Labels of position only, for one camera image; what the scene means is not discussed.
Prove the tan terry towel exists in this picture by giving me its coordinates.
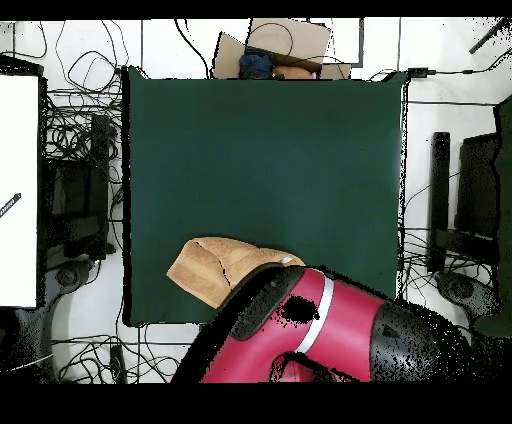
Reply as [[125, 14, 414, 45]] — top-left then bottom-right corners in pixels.
[[165, 236, 307, 310]]

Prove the dark green table cloth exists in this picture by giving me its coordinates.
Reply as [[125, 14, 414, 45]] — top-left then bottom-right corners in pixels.
[[120, 65, 410, 328]]

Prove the orange garment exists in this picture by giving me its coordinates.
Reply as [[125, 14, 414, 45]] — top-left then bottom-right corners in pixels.
[[271, 64, 318, 80]]

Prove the dark blue garment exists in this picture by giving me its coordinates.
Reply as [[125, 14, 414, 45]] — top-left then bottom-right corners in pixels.
[[238, 46, 276, 80]]

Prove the brown cardboard box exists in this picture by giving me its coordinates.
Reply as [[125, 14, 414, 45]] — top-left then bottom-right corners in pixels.
[[210, 17, 353, 80]]

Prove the black upright bar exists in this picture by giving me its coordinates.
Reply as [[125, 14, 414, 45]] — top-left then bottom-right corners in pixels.
[[426, 131, 452, 276]]

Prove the black stand base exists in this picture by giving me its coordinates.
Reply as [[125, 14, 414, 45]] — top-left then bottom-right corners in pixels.
[[433, 269, 501, 321], [45, 258, 102, 302]]

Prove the black power strip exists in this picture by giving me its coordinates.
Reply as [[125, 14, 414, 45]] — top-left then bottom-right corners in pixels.
[[108, 343, 129, 384]]

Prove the black power adapter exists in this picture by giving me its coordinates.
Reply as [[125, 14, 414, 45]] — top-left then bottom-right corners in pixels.
[[406, 66, 438, 80]]

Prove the white board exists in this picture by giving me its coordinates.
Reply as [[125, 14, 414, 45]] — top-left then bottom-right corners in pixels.
[[0, 73, 40, 309]]

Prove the black marker pen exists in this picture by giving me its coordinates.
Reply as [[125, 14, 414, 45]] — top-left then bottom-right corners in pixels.
[[0, 192, 23, 220]]

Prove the black rod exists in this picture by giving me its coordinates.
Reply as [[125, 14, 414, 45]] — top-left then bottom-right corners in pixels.
[[468, 17, 512, 56]]

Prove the black cable tangle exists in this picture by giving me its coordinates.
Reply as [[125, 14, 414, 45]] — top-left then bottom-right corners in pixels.
[[50, 322, 201, 384], [41, 77, 124, 185], [398, 223, 498, 317]]

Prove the black cable loop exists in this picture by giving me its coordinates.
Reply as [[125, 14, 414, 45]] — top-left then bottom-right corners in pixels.
[[54, 19, 131, 97], [245, 21, 296, 55]]

